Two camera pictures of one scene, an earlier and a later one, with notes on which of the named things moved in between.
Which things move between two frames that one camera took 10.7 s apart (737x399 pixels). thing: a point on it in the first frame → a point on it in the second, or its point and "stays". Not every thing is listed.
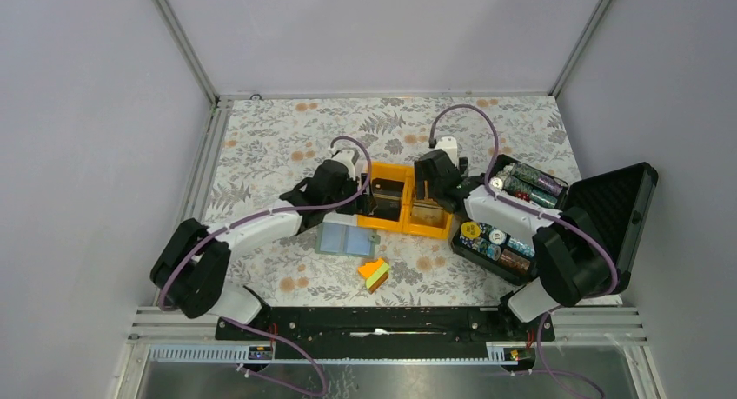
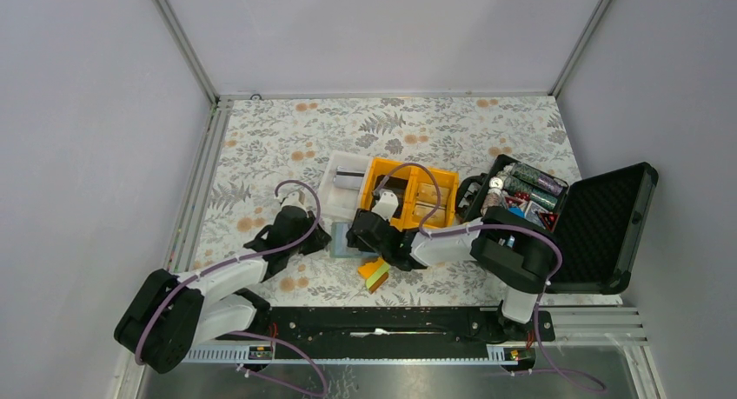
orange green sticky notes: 375,273 stays
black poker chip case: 616,200 stays
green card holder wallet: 346,240 stays
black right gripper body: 421,179 → 356,242
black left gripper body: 358,207 → 311,243
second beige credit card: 428,212 stays
